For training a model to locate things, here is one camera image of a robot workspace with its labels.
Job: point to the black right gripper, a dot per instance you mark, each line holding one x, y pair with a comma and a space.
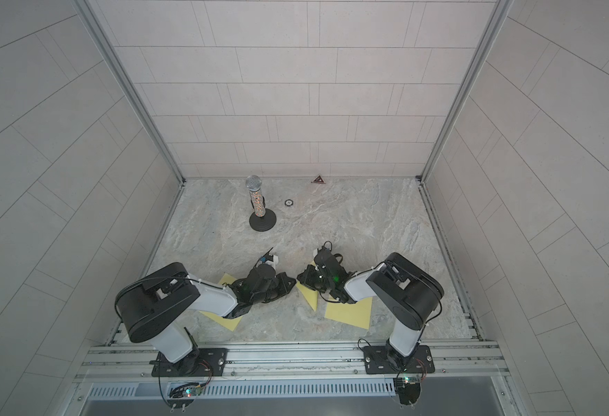
307, 276

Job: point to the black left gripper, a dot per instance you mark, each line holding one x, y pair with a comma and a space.
284, 281

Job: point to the yellow square paper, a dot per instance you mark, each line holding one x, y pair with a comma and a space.
309, 295

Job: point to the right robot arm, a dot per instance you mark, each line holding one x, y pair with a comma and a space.
407, 291

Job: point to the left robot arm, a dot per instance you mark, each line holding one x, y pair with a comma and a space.
150, 306

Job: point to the black round-base stand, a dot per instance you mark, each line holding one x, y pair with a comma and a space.
262, 219

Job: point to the red triangular sticker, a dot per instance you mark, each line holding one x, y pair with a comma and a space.
318, 180

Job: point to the vent grille strip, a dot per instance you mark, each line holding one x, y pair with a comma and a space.
218, 390

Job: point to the left circuit board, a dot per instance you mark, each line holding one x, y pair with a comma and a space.
181, 397

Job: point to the circuit board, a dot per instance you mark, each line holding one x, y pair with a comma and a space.
181, 397
408, 391

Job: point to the right circuit board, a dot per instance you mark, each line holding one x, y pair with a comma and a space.
408, 391

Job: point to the metal corner profile right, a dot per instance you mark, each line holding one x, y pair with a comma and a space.
480, 56

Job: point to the metal corner profile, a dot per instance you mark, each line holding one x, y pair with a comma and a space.
480, 56
108, 53

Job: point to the metal corner profile left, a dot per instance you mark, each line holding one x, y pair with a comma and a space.
108, 53

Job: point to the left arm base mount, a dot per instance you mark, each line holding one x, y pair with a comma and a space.
190, 361

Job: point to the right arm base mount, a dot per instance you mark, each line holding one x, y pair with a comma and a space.
386, 360

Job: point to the aluminium rail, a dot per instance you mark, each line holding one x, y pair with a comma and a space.
302, 361

